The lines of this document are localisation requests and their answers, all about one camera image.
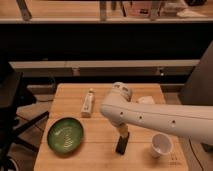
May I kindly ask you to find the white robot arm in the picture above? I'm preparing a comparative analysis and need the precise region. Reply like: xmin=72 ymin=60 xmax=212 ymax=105
xmin=100 ymin=82 xmax=213 ymax=145

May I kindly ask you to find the white square sponge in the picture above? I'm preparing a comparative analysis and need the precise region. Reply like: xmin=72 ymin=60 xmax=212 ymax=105
xmin=137 ymin=96 xmax=155 ymax=104

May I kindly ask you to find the black remote control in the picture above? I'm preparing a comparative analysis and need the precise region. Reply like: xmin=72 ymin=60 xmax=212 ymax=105
xmin=115 ymin=134 xmax=130 ymax=155

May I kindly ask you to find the white paper cup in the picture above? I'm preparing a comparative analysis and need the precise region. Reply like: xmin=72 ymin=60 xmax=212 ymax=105
xmin=150 ymin=133 xmax=173 ymax=158

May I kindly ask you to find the wooden shelf rail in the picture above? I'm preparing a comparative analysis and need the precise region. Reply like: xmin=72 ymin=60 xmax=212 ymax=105
xmin=10 ymin=60 xmax=200 ymax=69

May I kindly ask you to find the green ceramic bowl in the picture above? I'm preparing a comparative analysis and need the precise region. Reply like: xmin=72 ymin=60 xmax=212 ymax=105
xmin=47 ymin=117 xmax=84 ymax=155

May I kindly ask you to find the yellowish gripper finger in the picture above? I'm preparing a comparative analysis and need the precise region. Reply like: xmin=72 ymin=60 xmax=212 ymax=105
xmin=118 ymin=124 xmax=128 ymax=138

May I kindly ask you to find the white tube bottle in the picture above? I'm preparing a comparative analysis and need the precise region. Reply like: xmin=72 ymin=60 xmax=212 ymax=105
xmin=81 ymin=88 xmax=95 ymax=118

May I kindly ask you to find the black office chair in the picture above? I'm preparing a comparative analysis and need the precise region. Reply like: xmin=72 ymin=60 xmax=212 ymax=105
xmin=0 ymin=62 xmax=49 ymax=171

